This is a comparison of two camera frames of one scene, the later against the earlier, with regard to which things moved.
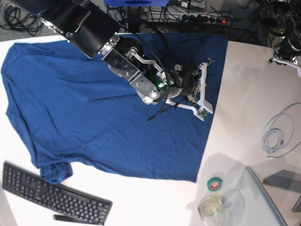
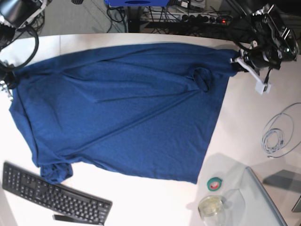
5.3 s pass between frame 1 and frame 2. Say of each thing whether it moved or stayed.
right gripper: moved
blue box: stayed
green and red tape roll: stayed
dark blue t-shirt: moved
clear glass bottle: stayed
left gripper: moved
